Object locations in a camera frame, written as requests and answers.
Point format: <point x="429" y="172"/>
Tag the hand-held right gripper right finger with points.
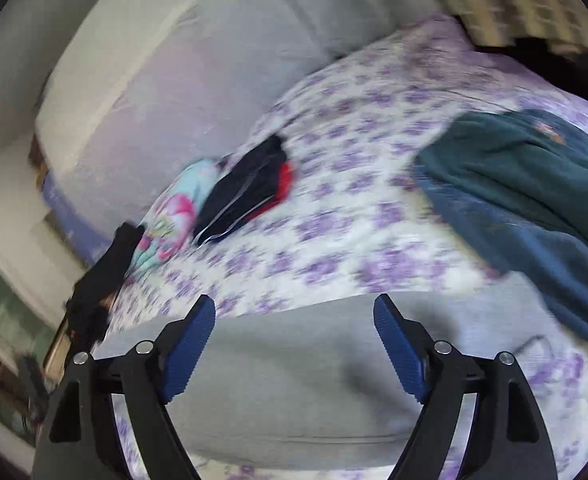
<point x="399" y="350"/>

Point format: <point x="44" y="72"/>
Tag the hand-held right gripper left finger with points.
<point x="188" y="350"/>

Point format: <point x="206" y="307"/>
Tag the grey sweatpants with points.
<point x="299" y="375"/>

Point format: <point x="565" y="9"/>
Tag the black pants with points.
<point x="103" y="270"/>

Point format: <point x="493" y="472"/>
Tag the folded navy pants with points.
<point x="239" y="190"/>

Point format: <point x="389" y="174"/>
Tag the teal pants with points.
<point x="524" y="170"/>

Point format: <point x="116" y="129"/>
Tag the folded floral blanket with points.
<point x="173" y="220"/>

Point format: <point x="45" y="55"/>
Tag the blue jeans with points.
<point x="549" y="270"/>

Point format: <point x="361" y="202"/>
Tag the blue patterned quilt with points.
<point x="68" y="220"/>

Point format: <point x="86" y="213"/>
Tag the folded red garment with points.
<point x="285" y="182"/>

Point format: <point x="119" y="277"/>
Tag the bed with purple floral sheet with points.
<point x="349" y="160"/>

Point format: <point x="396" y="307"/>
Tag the brown box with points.
<point x="37" y="160"/>

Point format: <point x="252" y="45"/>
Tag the white lace covered bedding pile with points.
<point x="198" y="60"/>

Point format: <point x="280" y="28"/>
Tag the wooden frame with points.
<point x="56" y="350"/>

